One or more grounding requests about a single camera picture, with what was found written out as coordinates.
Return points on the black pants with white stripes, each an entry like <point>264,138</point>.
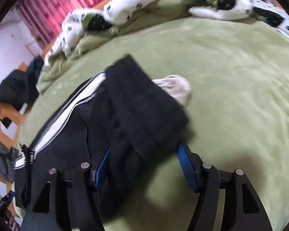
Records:
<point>120,109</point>

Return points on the grey denim jeans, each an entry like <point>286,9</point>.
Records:
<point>7,162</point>

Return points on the pink striped curtain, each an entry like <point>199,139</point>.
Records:
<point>44,17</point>

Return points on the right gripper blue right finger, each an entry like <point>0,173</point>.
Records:
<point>243,209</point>

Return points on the black clothes pile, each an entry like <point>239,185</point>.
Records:
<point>19,87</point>

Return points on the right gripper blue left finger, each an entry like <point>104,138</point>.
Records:
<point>64,195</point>

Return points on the person's left hand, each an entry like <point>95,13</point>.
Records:
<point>12,224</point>

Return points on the green fleece bed sheet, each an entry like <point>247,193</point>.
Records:
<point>239,74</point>

